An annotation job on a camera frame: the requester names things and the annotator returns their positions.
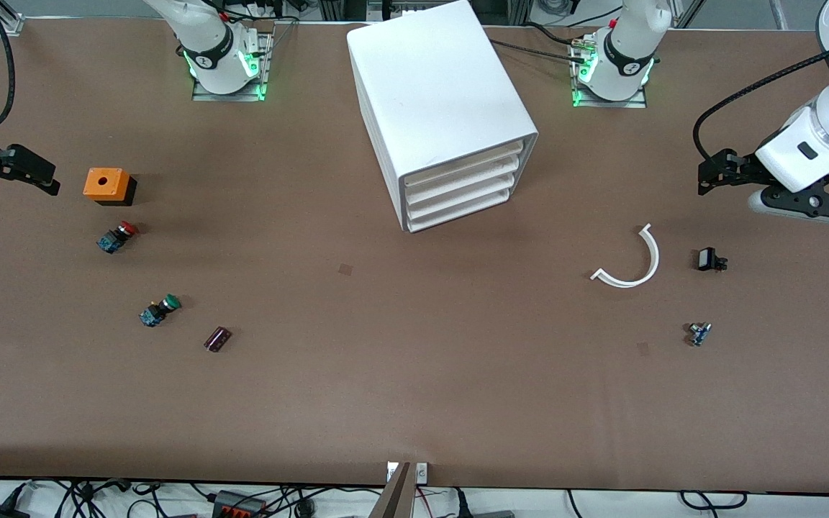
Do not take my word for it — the brown slanted post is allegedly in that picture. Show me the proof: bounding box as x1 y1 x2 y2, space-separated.
369 462 414 518

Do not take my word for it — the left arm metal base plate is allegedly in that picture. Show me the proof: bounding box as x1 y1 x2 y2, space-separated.
571 36 648 109

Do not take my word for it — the green push button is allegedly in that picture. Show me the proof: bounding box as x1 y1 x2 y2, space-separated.
139 294 182 328

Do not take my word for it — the red push button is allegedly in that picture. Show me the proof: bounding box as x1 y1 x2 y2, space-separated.
96 222 139 255

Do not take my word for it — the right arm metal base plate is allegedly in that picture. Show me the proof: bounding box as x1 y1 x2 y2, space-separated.
191 32 273 102

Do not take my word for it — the orange box with hole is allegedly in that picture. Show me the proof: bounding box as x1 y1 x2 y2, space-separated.
83 168 137 207

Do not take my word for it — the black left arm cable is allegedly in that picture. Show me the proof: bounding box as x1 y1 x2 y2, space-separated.
694 32 829 163

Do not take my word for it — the white metal bracket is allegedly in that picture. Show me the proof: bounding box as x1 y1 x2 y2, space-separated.
386 462 428 483

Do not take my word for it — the white curved plastic strip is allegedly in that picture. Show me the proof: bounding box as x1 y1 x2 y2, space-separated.
591 224 661 288

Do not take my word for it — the aluminium frame post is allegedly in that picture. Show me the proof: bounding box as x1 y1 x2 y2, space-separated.
0 0 25 35

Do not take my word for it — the black looped cable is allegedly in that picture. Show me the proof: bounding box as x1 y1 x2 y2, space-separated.
679 491 748 511

